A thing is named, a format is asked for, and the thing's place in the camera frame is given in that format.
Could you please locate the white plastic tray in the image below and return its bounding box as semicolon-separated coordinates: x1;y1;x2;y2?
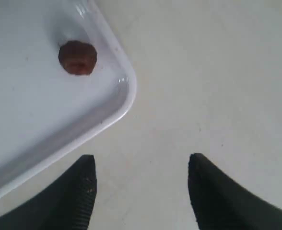
0;0;137;199

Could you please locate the red fruit piece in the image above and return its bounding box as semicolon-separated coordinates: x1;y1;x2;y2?
58;40;97;76

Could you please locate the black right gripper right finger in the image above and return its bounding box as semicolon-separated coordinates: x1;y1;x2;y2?
188;153;282;230

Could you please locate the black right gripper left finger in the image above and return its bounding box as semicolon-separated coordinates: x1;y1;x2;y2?
0;155;97;230

